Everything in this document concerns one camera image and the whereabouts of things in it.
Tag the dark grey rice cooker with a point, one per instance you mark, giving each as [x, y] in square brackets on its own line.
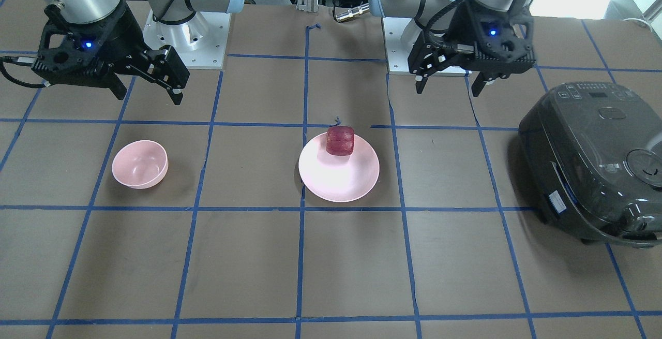
[593, 149]

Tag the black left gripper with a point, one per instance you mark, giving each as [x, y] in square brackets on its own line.
[462, 27]

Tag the pink plate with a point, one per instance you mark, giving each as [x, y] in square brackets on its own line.
[338, 178]

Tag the pink bowl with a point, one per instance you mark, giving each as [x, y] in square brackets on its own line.
[141, 164]

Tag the red apple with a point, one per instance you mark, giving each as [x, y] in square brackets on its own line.
[340, 140]

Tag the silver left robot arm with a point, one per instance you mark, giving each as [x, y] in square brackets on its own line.
[427, 14]

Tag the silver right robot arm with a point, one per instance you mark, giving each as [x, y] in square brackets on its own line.
[170, 12]

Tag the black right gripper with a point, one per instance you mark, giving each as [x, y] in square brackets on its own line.
[124, 36]

